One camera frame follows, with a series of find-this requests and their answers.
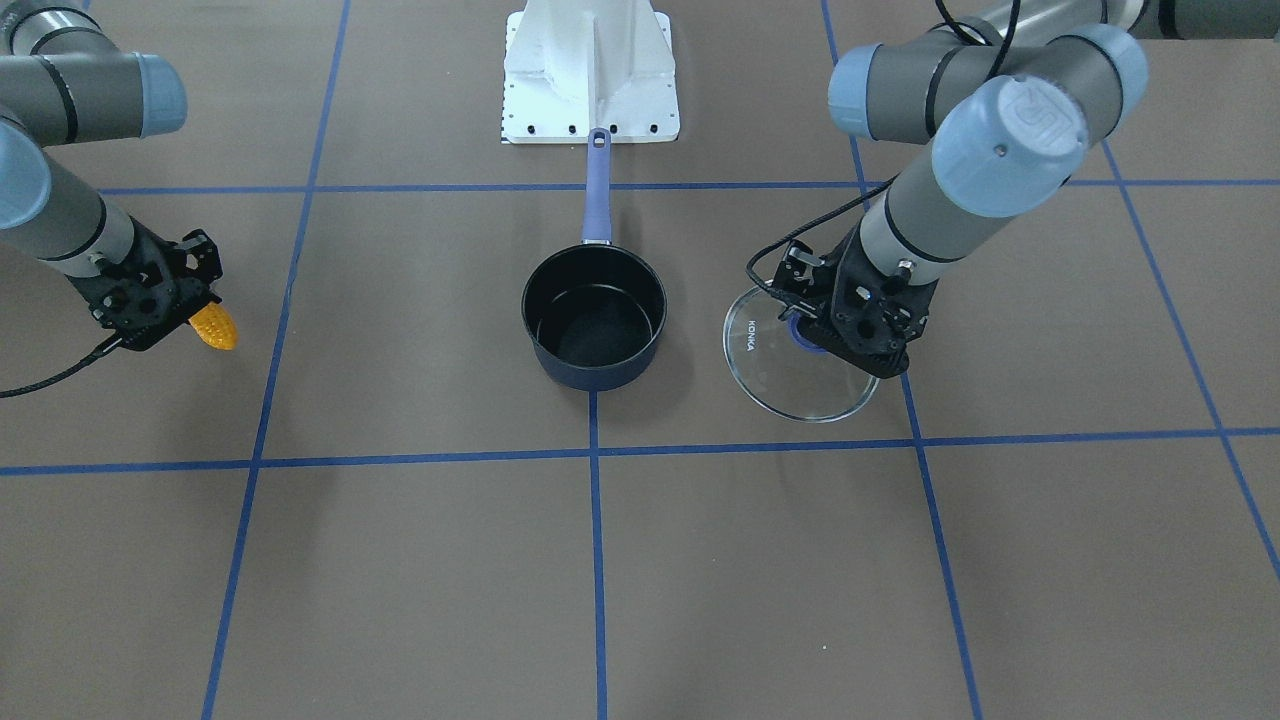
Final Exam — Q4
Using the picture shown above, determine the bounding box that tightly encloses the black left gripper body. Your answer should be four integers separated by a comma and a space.
774, 229, 938, 379

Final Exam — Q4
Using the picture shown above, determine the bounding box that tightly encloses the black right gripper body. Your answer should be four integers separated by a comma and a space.
84, 228, 223, 354

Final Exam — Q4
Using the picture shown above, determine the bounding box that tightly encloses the yellow corn cob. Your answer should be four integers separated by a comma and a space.
187, 302, 239, 351

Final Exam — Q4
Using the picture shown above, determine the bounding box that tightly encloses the glass pot lid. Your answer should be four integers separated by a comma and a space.
721, 287, 881, 424

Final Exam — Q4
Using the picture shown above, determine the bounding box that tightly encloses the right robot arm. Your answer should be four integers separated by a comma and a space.
1, 1, 238, 351

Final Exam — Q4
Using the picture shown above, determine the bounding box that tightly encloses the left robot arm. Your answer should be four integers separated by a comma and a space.
772, 1, 1277, 379

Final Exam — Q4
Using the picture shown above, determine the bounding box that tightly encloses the dark blue saucepan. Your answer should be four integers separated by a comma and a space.
520, 127, 667, 392

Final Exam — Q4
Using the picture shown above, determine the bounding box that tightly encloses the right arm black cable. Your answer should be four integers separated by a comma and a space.
0, 334, 125, 398

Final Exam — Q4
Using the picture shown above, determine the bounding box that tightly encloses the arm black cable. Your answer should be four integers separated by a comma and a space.
746, 0, 1021, 301
0, 334, 125, 398

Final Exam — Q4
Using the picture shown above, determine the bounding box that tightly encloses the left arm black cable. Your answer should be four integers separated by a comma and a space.
746, 0, 1021, 301

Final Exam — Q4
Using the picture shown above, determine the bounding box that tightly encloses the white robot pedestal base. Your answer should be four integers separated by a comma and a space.
500, 1, 681, 145

